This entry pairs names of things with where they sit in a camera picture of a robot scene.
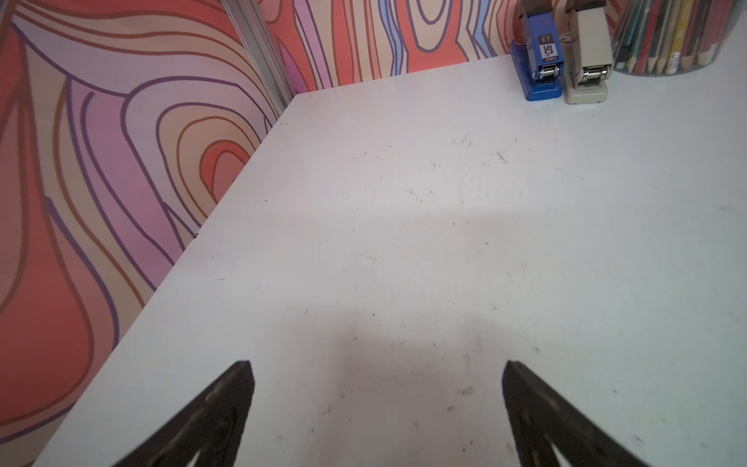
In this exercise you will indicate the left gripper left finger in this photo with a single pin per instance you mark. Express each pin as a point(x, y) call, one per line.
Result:
point(206, 432)

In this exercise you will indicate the blue marker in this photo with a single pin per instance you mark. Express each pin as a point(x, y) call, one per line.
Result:
point(539, 59)

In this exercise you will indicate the pencil cup with pencils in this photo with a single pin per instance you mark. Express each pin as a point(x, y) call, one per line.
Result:
point(658, 38)

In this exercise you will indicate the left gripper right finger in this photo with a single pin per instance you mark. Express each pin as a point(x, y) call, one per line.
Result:
point(545, 425)

